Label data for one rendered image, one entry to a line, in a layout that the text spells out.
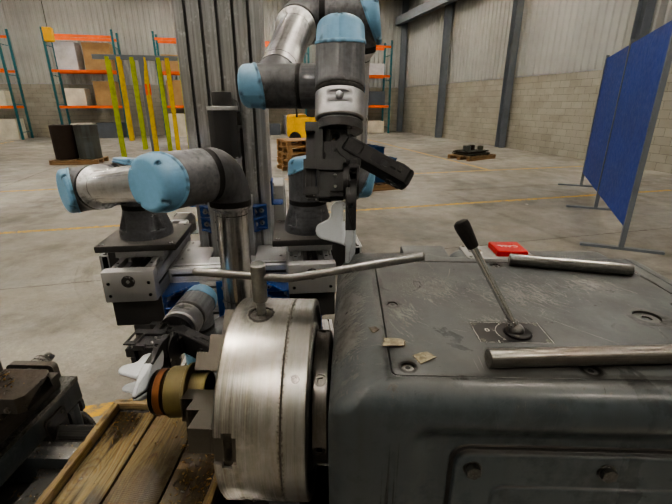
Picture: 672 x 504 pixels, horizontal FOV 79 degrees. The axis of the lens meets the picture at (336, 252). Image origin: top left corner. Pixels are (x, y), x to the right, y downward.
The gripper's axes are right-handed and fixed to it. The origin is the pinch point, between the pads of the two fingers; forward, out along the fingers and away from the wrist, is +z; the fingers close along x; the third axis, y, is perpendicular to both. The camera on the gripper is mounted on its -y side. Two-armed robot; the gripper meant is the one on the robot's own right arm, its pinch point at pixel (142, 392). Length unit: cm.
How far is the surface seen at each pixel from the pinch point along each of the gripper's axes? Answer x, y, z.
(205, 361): 2.9, -9.0, -4.7
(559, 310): 16, -64, -1
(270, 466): -1.1, -23.0, 12.5
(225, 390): 8.1, -16.9, 9.0
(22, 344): -110, 188, -178
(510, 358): 17, -51, 14
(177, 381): 1.6, -5.5, -1.0
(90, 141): -52, 661, -1051
